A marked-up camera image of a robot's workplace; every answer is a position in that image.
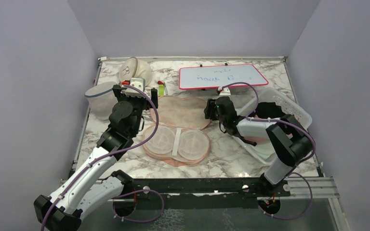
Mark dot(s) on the white mesh laundry bag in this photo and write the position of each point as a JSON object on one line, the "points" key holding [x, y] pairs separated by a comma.
{"points": [[101, 99]]}

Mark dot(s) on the red framed whiteboard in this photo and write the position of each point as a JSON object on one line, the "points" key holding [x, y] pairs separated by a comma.
{"points": [[211, 77]]}

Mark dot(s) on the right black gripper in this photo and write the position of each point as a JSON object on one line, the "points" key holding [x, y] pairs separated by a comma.
{"points": [[209, 110]]}

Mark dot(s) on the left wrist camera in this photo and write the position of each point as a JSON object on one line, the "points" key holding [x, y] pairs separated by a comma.
{"points": [[134, 87]]}

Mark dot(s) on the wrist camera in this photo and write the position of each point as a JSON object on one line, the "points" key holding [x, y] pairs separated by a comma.
{"points": [[134, 87], [223, 92]]}

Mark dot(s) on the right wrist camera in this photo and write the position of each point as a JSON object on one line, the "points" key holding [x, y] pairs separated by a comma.
{"points": [[223, 92]]}

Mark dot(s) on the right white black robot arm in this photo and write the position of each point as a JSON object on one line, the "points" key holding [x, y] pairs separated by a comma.
{"points": [[291, 142]]}

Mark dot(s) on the light green bra pads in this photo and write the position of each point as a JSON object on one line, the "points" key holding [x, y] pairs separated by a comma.
{"points": [[264, 150]]}

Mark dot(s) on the green red marker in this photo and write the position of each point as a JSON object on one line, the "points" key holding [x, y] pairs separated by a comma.
{"points": [[162, 91]]}

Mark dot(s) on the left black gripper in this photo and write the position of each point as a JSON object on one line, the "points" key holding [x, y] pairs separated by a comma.
{"points": [[147, 104]]}

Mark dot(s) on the white plastic basket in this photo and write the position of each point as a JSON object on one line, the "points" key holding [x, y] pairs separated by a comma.
{"points": [[288, 106]]}

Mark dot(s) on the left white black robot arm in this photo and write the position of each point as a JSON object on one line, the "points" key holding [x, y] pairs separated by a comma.
{"points": [[80, 195]]}

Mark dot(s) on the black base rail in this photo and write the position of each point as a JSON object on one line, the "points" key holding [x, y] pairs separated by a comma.
{"points": [[202, 193]]}

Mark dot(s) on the floral mesh laundry bag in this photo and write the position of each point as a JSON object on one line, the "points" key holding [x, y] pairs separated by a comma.
{"points": [[176, 137]]}

